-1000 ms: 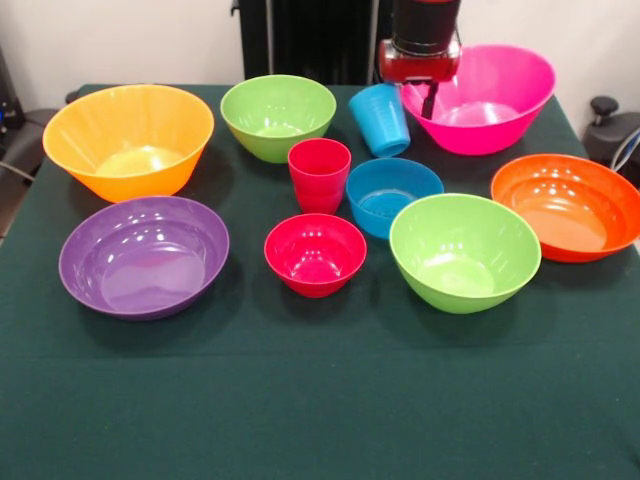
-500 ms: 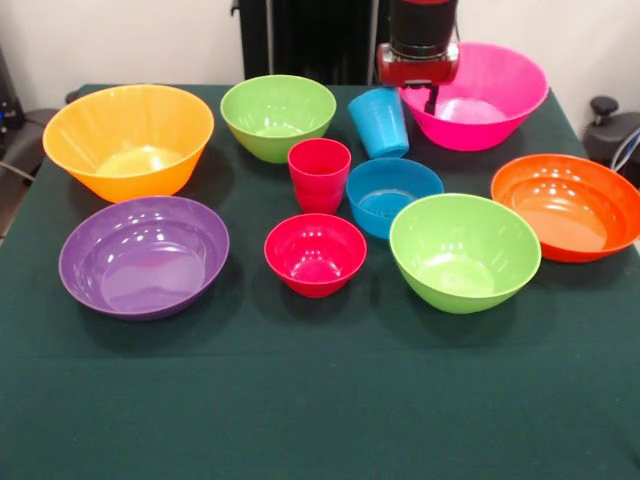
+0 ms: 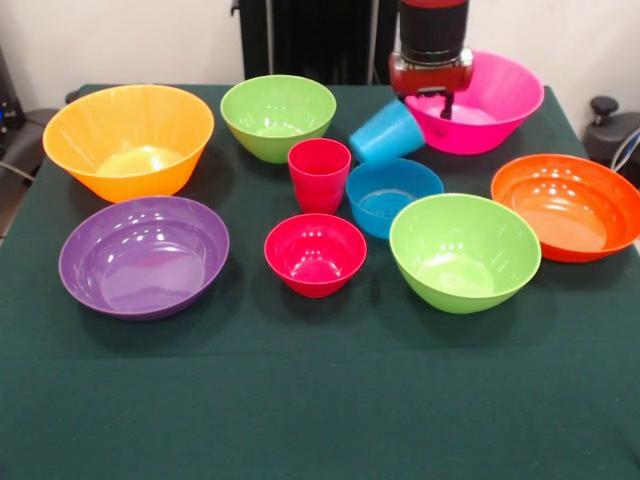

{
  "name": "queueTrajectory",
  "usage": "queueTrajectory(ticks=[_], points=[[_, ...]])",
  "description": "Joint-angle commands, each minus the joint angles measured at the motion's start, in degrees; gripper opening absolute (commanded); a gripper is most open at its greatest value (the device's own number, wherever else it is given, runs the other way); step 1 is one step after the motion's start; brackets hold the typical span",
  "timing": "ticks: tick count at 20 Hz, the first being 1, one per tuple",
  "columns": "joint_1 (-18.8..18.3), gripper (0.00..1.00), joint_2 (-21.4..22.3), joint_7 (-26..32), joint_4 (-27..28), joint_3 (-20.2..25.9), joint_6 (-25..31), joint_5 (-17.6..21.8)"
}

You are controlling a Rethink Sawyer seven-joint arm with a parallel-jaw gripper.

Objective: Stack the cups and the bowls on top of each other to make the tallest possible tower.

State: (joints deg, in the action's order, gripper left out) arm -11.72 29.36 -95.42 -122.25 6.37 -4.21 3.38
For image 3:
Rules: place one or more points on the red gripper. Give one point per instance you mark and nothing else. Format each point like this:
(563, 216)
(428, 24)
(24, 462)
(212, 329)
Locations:
(430, 77)

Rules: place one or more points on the pink bowl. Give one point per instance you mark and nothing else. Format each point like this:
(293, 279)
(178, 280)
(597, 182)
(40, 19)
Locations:
(500, 100)

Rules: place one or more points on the blue cup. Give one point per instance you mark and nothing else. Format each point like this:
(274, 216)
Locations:
(385, 132)

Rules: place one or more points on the red cup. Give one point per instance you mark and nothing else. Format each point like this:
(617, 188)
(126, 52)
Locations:
(320, 185)

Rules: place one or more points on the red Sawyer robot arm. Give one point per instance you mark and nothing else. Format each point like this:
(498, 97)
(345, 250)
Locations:
(434, 30)

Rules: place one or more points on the blue bowl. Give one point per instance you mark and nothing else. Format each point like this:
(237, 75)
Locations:
(370, 205)

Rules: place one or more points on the green bowl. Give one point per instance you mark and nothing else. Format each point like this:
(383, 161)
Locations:
(465, 240)
(277, 107)

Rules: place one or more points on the orange bowl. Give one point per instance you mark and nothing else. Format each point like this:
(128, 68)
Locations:
(565, 200)

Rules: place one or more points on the black office chair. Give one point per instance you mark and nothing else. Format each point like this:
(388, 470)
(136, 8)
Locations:
(605, 135)
(30, 135)

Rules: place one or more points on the red bowl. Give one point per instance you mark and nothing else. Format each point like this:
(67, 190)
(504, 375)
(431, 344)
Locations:
(315, 250)

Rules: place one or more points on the dark green tablecloth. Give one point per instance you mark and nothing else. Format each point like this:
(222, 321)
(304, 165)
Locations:
(320, 400)

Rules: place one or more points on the yellow bowl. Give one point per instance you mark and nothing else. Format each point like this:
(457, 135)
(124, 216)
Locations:
(125, 120)

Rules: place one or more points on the purple bowl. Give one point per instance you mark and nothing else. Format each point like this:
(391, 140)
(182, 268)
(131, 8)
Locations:
(145, 250)

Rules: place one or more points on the black computer box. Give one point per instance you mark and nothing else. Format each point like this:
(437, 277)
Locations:
(10, 100)

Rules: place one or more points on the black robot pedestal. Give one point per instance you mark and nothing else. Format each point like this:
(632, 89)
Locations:
(320, 40)

